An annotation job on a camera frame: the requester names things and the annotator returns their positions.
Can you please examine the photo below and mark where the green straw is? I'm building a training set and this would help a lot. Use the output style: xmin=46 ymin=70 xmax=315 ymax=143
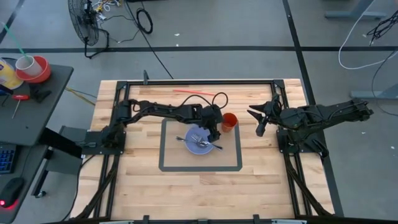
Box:
xmin=1 ymin=22 xmax=32 ymax=62

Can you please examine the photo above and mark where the silver spoon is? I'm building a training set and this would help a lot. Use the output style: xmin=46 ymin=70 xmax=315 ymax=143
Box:
xmin=175 ymin=136 xmax=210 ymax=148

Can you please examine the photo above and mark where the black bracket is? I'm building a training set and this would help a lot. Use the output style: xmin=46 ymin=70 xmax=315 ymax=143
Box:
xmin=29 ymin=86 xmax=53 ymax=104

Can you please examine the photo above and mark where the black table frame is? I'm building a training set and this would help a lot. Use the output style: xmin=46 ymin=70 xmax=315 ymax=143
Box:
xmin=70 ymin=78 xmax=345 ymax=224

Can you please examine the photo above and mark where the silver fork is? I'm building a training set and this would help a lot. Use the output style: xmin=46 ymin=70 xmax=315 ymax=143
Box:
xmin=190 ymin=133 xmax=224 ymax=151

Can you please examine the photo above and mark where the black side desk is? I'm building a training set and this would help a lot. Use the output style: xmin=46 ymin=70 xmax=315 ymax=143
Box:
xmin=0 ymin=57 xmax=75 ymax=147

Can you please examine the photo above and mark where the black computer mouse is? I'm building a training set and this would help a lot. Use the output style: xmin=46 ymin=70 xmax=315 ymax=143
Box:
xmin=0 ymin=177 xmax=25 ymax=208

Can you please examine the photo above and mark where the yellow floor cable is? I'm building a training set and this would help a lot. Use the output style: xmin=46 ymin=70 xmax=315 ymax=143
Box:
xmin=64 ymin=86 xmax=96 ymax=106

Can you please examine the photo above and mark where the white floor cable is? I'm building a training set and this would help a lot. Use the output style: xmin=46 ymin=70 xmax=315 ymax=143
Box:
xmin=338 ymin=0 xmax=398 ymax=70

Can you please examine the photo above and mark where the bundle of coloured wires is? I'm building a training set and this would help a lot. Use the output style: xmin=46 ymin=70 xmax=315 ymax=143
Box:
xmin=92 ymin=0 xmax=123 ymax=14

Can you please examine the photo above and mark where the grey desk foot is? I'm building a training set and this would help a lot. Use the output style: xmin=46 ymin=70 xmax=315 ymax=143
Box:
xmin=325 ymin=0 xmax=388 ymax=20
xmin=350 ymin=82 xmax=398 ymax=100

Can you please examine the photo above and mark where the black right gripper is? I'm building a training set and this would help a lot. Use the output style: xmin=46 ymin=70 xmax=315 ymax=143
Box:
xmin=247 ymin=93 xmax=282 ymax=138

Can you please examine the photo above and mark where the red-handled screwdriver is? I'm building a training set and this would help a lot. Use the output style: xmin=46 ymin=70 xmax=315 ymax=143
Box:
xmin=11 ymin=94 xmax=31 ymax=119

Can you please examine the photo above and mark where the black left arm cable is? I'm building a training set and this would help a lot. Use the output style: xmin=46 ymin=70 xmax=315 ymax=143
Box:
xmin=180 ymin=91 xmax=229 ymax=110

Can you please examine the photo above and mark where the dark keyboard with blue light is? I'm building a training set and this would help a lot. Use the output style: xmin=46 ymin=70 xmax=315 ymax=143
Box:
xmin=0 ymin=149 xmax=16 ymax=174

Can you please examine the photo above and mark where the yellow container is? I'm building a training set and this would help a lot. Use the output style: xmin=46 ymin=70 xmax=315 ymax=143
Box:
xmin=0 ymin=58 xmax=24 ymax=90

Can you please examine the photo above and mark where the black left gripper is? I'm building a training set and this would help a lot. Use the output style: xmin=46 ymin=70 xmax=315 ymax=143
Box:
xmin=200 ymin=105 xmax=224 ymax=142

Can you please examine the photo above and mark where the red bowl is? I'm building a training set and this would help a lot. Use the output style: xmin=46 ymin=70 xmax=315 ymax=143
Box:
xmin=15 ymin=55 xmax=52 ymax=84

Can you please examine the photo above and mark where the coiled black cable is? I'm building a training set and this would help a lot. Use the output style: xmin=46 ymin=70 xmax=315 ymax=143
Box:
xmin=136 ymin=7 xmax=154 ymax=35

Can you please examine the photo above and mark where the orange plastic cup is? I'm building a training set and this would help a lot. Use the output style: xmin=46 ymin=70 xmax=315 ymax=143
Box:
xmin=221 ymin=112 xmax=239 ymax=134

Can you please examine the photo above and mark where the clear mat with dark border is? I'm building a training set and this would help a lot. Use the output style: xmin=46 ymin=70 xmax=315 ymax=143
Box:
xmin=158 ymin=117 xmax=243 ymax=172

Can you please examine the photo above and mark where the pink straw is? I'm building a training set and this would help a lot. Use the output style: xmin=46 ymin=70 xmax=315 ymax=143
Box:
xmin=173 ymin=89 xmax=217 ymax=96

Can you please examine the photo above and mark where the blue plate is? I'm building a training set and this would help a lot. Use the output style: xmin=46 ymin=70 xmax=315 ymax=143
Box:
xmin=185 ymin=126 xmax=215 ymax=156

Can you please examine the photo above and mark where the tangled black cable bundle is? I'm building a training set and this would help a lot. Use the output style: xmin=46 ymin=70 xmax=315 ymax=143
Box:
xmin=366 ymin=9 xmax=398 ymax=47

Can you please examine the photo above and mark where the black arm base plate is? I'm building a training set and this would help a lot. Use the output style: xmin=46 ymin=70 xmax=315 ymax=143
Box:
xmin=81 ymin=129 xmax=127 ymax=156
xmin=276 ymin=128 xmax=326 ymax=154

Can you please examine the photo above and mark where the thin black floor cable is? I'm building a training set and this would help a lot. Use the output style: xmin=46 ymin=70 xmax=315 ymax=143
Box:
xmin=371 ymin=50 xmax=398 ymax=118

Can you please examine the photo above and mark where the white paper cup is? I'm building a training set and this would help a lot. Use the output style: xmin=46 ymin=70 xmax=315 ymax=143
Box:
xmin=15 ymin=55 xmax=43 ymax=78

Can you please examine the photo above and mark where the long black floor cable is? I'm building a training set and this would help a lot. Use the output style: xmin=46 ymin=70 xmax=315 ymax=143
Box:
xmin=125 ymin=0 xmax=174 ymax=80

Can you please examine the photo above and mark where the grey lower desk surface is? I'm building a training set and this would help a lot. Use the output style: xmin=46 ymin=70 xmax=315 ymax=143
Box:
xmin=0 ymin=143 xmax=49 ymax=224

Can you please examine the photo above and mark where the black floor fan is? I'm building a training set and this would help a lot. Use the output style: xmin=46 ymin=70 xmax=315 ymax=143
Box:
xmin=67 ymin=0 xmax=101 ymax=47

